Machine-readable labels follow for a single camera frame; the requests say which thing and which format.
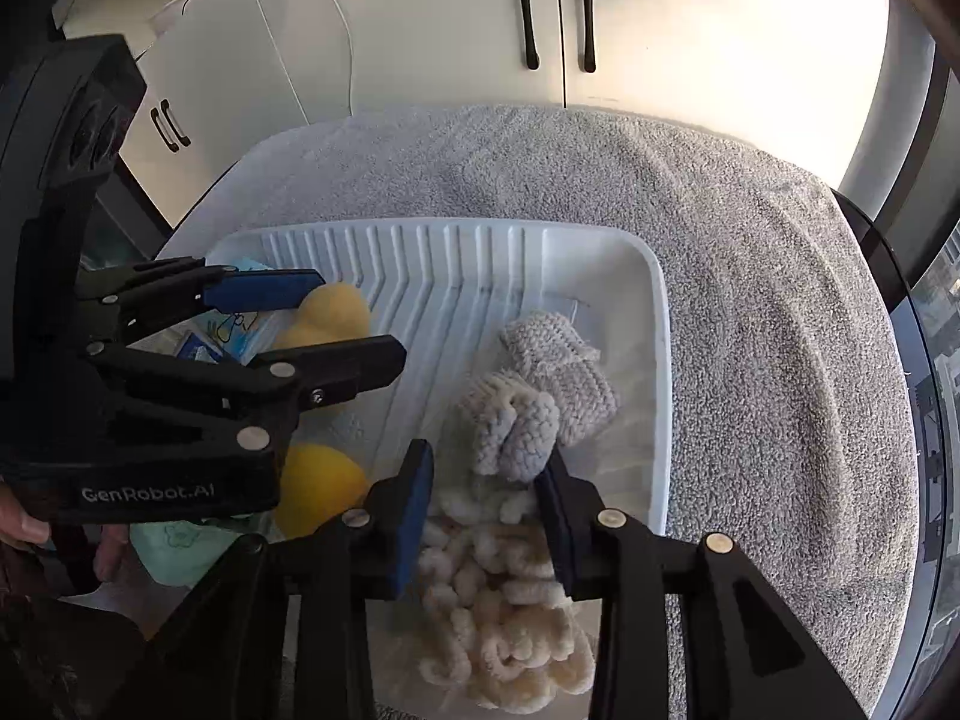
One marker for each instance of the white knitted cloth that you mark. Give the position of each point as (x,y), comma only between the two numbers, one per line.
(510,427)
(559,367)

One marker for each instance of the green floral cloth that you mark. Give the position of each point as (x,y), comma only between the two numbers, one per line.
(180,544)

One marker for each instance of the white cabinet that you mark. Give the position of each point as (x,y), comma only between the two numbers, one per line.
(210,67)
(675,22)

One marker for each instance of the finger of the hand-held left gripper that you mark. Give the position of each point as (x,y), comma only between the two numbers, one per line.
(330,371)
(255,290)

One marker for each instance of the person's left hand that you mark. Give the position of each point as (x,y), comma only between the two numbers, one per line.
(111,555)

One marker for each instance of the white ribbed tray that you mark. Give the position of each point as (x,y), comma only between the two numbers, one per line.
(465,277)

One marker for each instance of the cream chenille cloth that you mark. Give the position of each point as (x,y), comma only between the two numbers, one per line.
(495,615)

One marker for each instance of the dark brown clothing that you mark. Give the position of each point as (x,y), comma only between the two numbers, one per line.
(45,652)

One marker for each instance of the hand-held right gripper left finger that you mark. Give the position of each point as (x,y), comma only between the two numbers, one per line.
(412,525)

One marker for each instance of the yellow sponge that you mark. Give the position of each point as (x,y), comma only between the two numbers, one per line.
(319,495)
(334,315)

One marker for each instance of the small blue white pack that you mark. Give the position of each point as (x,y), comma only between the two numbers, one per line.
(249,265)

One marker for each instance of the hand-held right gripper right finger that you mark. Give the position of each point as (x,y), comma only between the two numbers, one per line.
(559,532)

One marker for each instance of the grey fleece blanket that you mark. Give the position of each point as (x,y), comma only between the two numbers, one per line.
(750,315)

